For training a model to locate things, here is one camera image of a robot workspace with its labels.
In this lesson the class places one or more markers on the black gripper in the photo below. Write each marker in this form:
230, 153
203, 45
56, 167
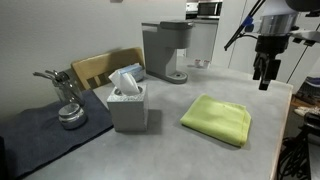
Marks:
267, 48

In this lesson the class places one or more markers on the grey coffee machine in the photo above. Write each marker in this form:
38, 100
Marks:
161, 40

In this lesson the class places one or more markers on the white cabinet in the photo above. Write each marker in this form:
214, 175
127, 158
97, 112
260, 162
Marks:
203, 38

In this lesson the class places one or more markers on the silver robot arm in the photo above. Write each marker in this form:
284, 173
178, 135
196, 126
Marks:
277, 25

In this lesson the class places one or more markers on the yellow towel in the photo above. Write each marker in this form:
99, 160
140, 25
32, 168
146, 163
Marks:
225, 121

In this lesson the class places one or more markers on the dark blue cloth mat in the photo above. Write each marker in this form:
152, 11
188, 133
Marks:
35, 137

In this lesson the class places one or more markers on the blue face mask box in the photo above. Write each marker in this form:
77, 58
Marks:
136, 70

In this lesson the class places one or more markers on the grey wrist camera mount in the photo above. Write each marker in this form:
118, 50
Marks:
308, 37

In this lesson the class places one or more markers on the grey tissue box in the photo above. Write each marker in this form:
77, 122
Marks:
129, 113

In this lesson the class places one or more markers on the wooden chair back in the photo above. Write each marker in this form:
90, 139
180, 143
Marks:
99, 67

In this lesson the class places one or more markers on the microwave oven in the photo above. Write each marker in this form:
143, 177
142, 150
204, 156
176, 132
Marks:
210, 9

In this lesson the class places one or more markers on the white tissue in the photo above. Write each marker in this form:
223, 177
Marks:
124, 82

